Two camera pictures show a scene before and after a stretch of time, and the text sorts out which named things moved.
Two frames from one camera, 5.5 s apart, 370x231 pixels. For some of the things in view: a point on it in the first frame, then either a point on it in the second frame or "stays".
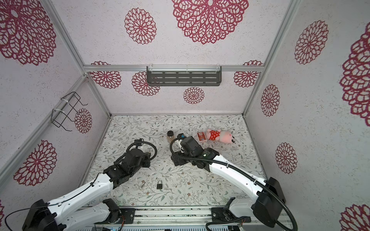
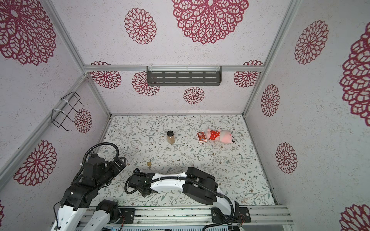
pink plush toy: x=224 y=136 stays
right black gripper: x=178 y=156 to x=142 y=192
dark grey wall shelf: x=184 y=75 stays
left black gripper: x=146 y=157 to x=116 y=169
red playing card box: x=201 y=136 stays
